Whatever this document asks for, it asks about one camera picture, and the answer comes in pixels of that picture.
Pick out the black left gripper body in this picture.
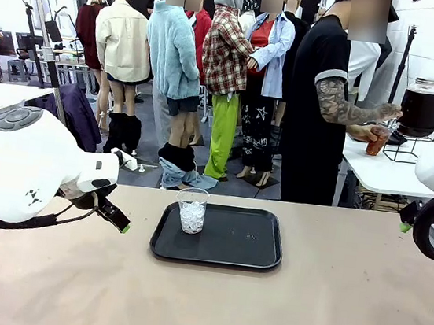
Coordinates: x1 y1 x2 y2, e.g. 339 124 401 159
70 179 119 215

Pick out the tall clear plastic ice cup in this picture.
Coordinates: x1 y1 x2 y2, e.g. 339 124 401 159
364 124 392 159

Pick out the short clear plastic ice cup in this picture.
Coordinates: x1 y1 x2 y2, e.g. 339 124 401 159
172 185 211 236

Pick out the bare left forearm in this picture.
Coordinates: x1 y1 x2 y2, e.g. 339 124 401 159
344 123 365 142

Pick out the glass drink dispenser jar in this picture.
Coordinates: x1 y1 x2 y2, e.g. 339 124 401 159
386 72 434 141

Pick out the person's left hand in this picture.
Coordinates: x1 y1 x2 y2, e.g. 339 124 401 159
355 121 391 146

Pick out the person's right hand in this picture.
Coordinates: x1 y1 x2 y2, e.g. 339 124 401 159
376 102 405 124

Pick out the white side table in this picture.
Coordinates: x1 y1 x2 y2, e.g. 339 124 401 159
333 128 434 219

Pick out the purple jacket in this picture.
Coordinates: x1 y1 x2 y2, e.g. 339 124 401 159
24 78 109 155

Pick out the large black serving tray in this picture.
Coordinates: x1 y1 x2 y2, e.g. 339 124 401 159
148 195 289 275

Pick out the person in black t-shirt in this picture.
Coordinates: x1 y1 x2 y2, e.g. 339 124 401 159
274 0 401 213

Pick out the tall black tripod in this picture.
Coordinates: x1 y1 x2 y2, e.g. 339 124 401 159
384 22 419 112

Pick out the grey metal stool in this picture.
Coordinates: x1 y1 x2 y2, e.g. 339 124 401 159
5 58 31 85

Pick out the mannequin in white shirt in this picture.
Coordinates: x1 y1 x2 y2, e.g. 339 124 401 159
342 38 384 108

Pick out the black stand with clamp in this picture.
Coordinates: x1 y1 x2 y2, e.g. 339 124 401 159
11 0 70 90

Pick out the mannequin in cream shirt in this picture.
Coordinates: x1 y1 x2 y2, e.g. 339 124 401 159
79 0 161 158

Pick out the mannequin in maroon shirt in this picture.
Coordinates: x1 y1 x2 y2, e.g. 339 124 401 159
64 0 123 118

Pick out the mannequin in light blue fleece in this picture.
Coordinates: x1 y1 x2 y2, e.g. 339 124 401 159
127 0 234 195

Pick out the slanted metal pole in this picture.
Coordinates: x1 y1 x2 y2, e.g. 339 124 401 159
6 0 83 127

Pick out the mannequin in plaid shirt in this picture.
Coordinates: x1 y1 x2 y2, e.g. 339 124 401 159
186 0 262 184

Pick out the mannequin in red top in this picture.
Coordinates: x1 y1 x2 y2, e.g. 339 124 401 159
231 0 302 190

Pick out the mannequin in red jacket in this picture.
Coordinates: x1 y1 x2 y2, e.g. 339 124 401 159
175 0 217 87

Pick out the mannequin in black coat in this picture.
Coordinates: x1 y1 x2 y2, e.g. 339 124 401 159
270 0 315 106

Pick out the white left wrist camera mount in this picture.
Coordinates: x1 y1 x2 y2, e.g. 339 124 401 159
108 147 139 172

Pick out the black wire dispenser stand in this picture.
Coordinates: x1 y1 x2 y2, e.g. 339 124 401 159
381 120 434 168

